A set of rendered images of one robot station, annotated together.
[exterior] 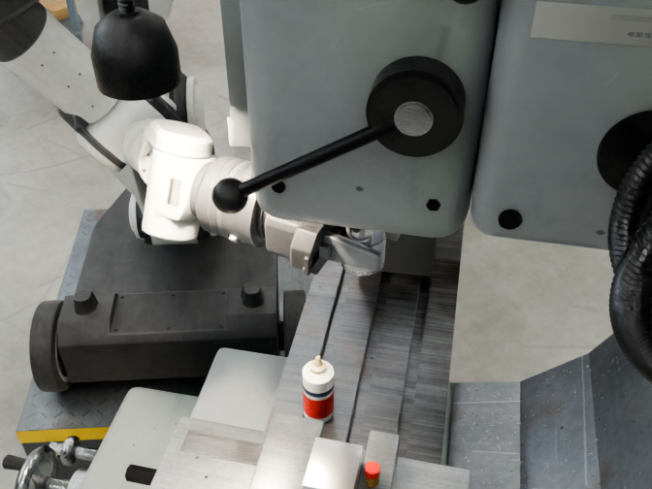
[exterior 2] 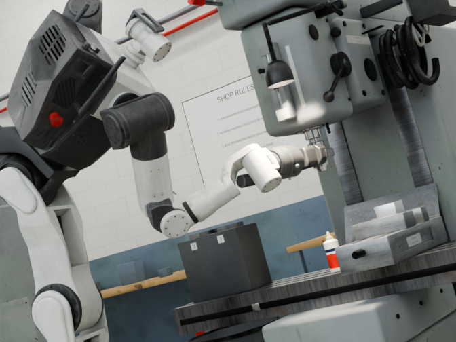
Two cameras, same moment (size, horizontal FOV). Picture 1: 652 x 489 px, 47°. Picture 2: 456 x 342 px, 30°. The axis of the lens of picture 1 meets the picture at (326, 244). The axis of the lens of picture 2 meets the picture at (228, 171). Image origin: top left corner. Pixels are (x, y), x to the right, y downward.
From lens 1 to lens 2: 2.30 m
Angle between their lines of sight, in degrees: 75
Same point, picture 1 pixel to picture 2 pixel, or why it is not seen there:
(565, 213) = (368, 89)
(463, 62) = not seen: hidden behind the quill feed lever
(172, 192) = (270, 159)
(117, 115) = (176, 200)
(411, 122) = (347, 63)
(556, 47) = (351, 45)
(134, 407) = not seen: outside the picture
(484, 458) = not seen: hidden behind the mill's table
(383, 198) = (342, 100)
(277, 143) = (322, 85)
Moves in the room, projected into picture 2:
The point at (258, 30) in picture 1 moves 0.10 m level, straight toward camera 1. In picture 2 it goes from (311, 51) to (347, 39)
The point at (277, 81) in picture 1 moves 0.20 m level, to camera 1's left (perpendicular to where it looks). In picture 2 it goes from (317, 65) to (292, 59)
